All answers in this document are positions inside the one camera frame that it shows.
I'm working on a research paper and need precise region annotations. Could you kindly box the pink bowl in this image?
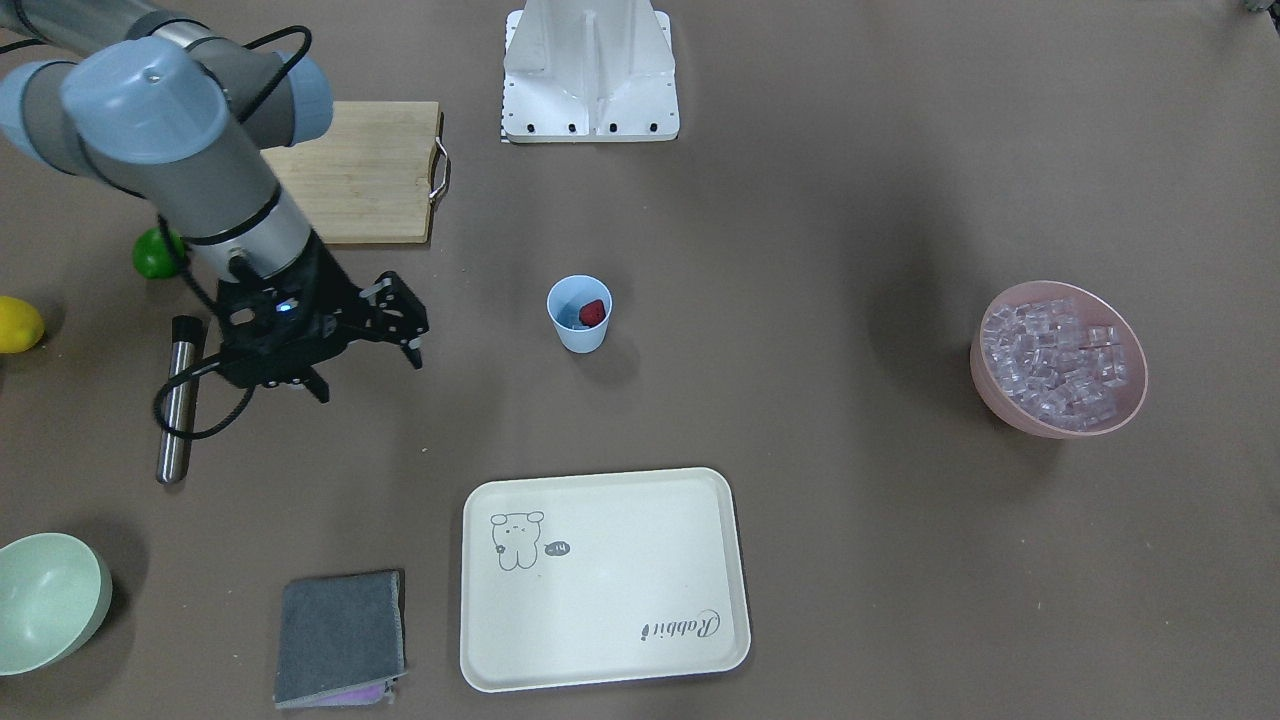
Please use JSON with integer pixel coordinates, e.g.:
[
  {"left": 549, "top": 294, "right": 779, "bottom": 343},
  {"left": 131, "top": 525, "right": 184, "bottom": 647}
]
[{"left": 970, "top": 281, "right": 1149, "bottom": 439}]

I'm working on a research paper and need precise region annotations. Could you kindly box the lower yellow lemon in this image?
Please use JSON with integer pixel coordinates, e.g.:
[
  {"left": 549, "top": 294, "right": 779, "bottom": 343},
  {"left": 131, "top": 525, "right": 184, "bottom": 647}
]
[{"left": 0, "top": 295, "right": 45, "bottom": 355}]

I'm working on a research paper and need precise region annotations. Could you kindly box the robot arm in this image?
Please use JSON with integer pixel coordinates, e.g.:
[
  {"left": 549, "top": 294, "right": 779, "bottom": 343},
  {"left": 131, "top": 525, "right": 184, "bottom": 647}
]
[{"left": 3, "top": 1, "right": 429, "bottom": 402}]

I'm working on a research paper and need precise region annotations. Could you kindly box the grey folded cloth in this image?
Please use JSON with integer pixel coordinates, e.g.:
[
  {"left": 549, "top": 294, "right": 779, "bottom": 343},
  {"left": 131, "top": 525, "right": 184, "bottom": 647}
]
[{"left": 273, "top": 569, "right": 406, "bottom": 711}]

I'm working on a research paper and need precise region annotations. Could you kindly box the red strawberry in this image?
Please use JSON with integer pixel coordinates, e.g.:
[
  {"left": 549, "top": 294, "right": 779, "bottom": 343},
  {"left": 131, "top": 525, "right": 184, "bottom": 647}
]
[{"left": 577, "top": 299, "right": 608, "bottom": 329}]

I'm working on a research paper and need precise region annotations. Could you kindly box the mint green bowl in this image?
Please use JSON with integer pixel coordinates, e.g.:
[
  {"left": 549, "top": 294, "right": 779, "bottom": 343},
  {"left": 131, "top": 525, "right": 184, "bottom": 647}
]
[{"left": 1, "top": 532, "right": 113, "bottom": 676}]

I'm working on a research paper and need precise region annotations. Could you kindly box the steel muddler black tip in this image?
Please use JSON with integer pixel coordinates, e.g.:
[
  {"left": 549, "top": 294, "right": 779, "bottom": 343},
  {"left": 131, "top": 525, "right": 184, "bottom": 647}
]
[{"left": 155, "top": 315, "right": 206, "bottom": 486}]

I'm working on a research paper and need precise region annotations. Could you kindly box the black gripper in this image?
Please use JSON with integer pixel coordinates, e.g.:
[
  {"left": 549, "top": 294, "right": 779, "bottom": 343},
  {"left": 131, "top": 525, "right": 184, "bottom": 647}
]
[{"left": 215, "top": 233, "right": 430, "bottom": 404}]

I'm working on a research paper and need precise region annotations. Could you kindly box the green lime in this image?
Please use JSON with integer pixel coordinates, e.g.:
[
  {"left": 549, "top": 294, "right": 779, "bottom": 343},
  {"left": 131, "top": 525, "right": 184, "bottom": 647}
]
[{"left": 131, "top": 225, "right": 186, "bottom": 281}]

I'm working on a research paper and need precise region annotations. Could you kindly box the bamboo cutting board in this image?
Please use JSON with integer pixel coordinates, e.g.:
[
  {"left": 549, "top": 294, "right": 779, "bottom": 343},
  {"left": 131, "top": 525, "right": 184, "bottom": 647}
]
[{"left": 262, "top": 101, "right": 451, "bottom": 246}]

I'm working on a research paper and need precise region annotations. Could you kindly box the cream rabbit tray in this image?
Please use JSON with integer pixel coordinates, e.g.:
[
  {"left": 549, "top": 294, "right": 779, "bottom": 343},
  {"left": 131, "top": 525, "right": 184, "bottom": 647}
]
[{"left": 460, "top": 468, "right": 753, "bottom": 693}]

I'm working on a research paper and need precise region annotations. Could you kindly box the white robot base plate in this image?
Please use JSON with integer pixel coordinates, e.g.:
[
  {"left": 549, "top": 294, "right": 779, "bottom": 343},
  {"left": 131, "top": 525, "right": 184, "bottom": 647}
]
[{"left": 500, "top": 1, "right": 681, "bottom": 143}]

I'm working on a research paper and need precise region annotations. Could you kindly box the clear ice cubes pile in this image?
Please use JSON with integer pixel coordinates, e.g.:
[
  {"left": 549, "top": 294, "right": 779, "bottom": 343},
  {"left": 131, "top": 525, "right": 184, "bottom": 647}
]
[{"left": 973, "top": 297, "right": 1138, "bottom": 434}]

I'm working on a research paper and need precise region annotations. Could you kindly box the light blue cup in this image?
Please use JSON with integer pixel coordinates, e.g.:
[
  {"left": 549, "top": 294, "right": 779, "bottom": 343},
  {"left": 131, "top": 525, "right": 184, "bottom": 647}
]
[{"left": 547, "top": 274, "right": 613, "bottom": 354}]

